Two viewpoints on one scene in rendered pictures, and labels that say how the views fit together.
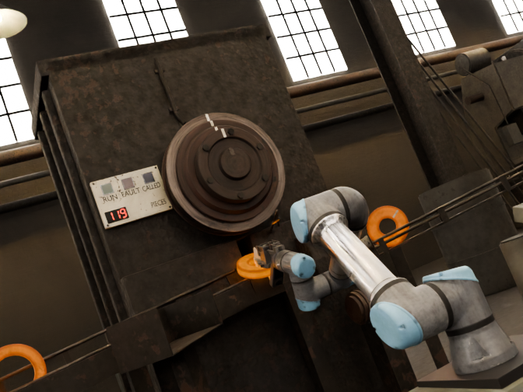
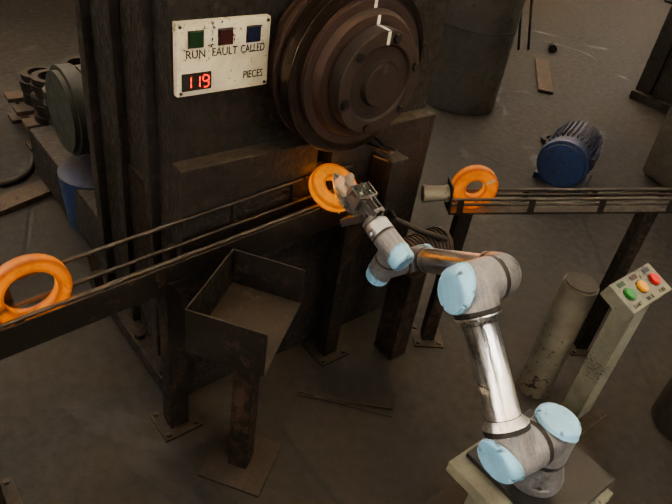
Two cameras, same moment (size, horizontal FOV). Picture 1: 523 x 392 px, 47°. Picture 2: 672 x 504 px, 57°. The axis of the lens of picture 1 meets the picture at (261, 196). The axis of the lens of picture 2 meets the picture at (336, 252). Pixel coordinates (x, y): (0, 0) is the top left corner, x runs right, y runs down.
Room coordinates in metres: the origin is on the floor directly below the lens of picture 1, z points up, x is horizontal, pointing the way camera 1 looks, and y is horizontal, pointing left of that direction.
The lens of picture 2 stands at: (0.63, 0.56, 1.71)
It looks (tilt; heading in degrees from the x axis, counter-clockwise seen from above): 36 degrees down; 343
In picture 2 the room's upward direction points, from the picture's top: 9 degrees clockwise
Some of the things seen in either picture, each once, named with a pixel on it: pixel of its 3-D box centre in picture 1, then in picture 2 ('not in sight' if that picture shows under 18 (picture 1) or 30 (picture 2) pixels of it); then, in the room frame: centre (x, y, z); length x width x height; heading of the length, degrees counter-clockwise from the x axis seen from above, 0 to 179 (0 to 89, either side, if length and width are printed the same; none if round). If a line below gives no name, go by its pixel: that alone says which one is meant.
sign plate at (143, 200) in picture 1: (131, 196); (223, 55); (2.18, 0.45, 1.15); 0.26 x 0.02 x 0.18; 116
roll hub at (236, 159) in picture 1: (233, 165); (376, 81); (2.15, 0.05, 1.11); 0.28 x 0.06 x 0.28; 116
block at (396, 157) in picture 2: (316, 261); (384, 184); (2.35, -0.11, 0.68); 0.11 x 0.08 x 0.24; 26
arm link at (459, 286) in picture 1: (453, 295); (550, 434); (1.46, -0.34, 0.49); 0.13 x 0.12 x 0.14; 109
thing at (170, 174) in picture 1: (225, 173); (352, 68); (2.23, 0.10, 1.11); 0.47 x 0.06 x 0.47; 116
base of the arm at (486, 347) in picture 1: (477, 341); (538, 461); (1.46, -0.35, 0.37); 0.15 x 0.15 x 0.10
